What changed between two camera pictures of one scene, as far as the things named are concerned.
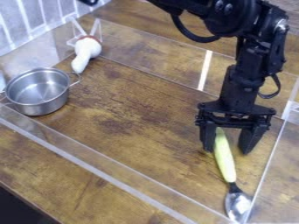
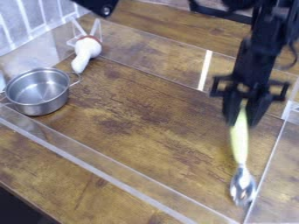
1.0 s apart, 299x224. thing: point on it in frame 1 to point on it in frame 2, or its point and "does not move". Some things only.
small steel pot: [37, 90] does not move
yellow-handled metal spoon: [238, 200] to [243, 183]
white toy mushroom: [88, 49] does not move
